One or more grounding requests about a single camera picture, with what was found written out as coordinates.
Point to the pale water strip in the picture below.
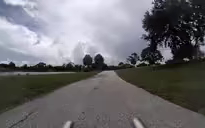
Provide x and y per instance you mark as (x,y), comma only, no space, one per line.
(30,73)

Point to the huge dark tree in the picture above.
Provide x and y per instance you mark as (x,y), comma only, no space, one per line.
(180,26)

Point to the sloping green grass field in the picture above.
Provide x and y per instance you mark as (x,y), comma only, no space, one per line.
(176,83)

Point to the distant dark tree line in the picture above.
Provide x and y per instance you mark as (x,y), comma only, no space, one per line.
(88,61)

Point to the grass verge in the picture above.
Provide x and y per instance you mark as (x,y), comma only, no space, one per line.
(23,88)

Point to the small dark tree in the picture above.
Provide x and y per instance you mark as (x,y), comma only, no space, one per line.
(151,55)

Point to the grey asphalt path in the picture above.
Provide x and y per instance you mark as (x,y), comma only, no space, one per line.
(100,100)

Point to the robot's own part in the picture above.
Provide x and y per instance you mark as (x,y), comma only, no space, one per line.
(138,123)
(67,124)

